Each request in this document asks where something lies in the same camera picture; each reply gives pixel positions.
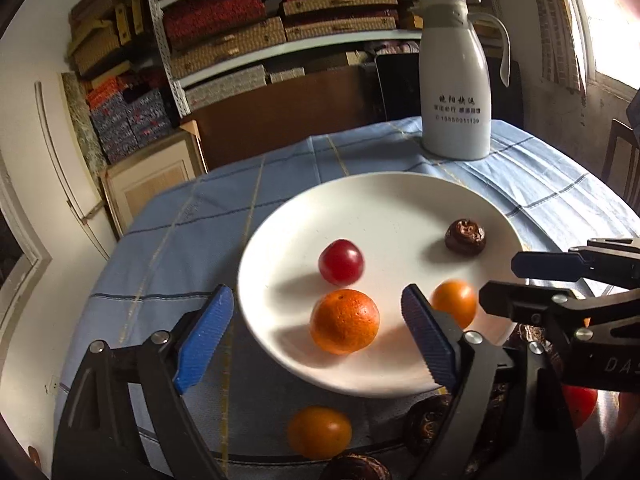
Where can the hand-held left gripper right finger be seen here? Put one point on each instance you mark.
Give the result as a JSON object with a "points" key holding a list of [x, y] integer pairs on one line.
{"points": [[430, 340]]}

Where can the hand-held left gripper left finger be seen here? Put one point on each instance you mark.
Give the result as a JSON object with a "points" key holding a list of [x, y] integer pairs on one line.
{"points": [[205, 340]]}

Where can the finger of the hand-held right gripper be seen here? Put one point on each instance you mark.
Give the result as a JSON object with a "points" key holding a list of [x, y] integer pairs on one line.
{"points": [[520, 300], [545, 264]]}

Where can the orange tangerine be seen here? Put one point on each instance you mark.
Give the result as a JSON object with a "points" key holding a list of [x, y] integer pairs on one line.
{"points": [[344, 321]]}

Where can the dark red cherry tomato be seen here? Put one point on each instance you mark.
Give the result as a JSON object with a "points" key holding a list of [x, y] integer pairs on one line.
{"points": [[341, 261]]}

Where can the white round plate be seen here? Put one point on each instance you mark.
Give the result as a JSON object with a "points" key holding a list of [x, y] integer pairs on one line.
{"points": [[380, 210]]}

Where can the blue checked tablecloth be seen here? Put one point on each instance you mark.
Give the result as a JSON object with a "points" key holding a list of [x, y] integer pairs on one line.
{"points": [[200, 240]]}

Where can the dark wooden chair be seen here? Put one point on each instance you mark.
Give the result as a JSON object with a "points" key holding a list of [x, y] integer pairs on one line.
{"points": [[620, 155]]}

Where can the white thermos jug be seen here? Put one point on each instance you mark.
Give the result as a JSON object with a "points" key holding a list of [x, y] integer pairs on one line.
{"points": [[452, 85]]}

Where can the white-framed dark window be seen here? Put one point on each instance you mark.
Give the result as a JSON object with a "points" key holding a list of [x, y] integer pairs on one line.
{"points": [[20, 255]]}

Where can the brown wooden board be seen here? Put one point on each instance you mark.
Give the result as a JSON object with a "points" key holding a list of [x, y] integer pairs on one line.
{"points": [[280, 120]]}

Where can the stack of blue patterned boxes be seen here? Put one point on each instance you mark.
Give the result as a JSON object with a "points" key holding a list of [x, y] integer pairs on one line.
{"points": [[125, 120]]}

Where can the beige patterned curtain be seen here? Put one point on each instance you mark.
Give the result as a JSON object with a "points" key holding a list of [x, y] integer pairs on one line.
{"points": [[555, 25]]}

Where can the greenish stone slab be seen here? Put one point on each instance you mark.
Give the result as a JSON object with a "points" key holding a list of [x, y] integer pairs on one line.
{"points": [[82, 125]]}

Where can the bright window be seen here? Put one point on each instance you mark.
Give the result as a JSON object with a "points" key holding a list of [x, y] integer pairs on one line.
{"points": [[615, 15]]}

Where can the white metal shelf rack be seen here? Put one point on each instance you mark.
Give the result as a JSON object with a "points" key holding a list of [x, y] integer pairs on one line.
{"points": [[165, 55]]}

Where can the stack of woven boxes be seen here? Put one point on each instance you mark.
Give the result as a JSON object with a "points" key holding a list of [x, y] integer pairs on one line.
{"points": [[225, 45]]}

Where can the stack of yellow-brown boxes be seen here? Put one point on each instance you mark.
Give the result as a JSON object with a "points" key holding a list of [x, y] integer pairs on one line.
{"points": [[97, 45]]}

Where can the light wooden frame panel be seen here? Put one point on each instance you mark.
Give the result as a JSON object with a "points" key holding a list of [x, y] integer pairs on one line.
{"points": [[150, 180]]}

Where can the white wall pipe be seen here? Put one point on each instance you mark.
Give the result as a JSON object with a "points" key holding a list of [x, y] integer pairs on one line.
{"points": [[55, 160]]}

